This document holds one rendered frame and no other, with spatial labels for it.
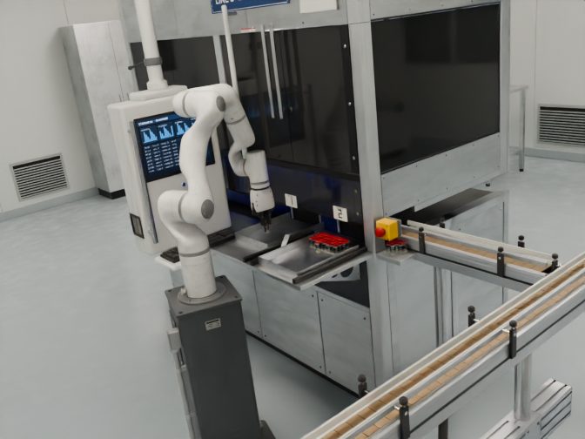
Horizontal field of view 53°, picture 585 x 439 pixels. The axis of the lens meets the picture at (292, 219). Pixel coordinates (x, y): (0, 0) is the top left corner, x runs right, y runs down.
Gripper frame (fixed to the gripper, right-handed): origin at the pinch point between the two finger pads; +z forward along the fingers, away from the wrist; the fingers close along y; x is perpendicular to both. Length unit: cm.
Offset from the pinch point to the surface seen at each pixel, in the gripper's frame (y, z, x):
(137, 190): 38, -17, -53
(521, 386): -17, 38, 119
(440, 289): -43, 31, 61
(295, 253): -3.6, 13.0, 15.8
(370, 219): -26.0, -0.8, 41.5
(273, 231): -11.8, 11.3, -15.1
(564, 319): -32, 19, 124
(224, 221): -6, 13, -58
